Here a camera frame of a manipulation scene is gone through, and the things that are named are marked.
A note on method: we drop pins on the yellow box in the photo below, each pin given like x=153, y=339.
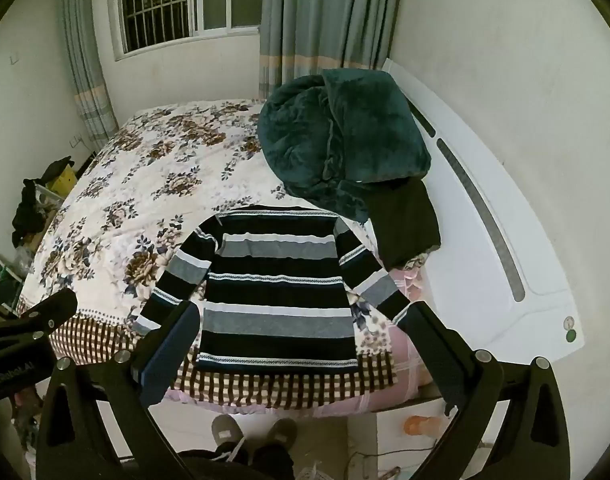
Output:
x=64, y=181

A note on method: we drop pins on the round stickers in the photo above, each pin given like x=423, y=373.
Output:
x=570, y=330

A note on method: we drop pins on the orange plastic object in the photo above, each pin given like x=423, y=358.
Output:
x=422, y=426

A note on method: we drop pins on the pink bed sheet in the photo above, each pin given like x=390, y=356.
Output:
x=410, y=355

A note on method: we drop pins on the dark green plush blanket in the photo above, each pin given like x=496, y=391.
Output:
x=342, y=135

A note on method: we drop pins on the pile of dark clothes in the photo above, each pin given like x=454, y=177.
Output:
x=27, y=212

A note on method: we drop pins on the green crate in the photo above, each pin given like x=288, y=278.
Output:
x=0, y=270

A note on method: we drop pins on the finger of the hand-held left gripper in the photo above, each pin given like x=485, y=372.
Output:
x=37, y=316

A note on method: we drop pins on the black grey white striped sweater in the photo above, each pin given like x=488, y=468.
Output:
x=277, y=290

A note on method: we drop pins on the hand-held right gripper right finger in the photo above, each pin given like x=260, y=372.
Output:
x=437, y=355

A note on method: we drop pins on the person's grey shoe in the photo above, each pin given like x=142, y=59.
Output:
x=227, y=435
x=282, y=431

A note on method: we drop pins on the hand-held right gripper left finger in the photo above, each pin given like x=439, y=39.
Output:
x=169, y=352

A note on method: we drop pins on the person's dark trouser legs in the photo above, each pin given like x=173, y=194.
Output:
x=265, y=462

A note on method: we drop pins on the floral printed blanket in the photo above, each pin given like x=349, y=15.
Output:
x=135, y=200

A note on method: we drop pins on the grey-blue curtain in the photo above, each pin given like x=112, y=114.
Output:
x=330, y=15
x=85, y=60

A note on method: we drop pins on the white bed headboard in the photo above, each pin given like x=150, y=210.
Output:
x=485, y=240

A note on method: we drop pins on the black cloth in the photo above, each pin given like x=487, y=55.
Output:
x=407, y=222

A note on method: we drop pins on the window with metal grille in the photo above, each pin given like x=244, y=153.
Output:
x=185, y=0

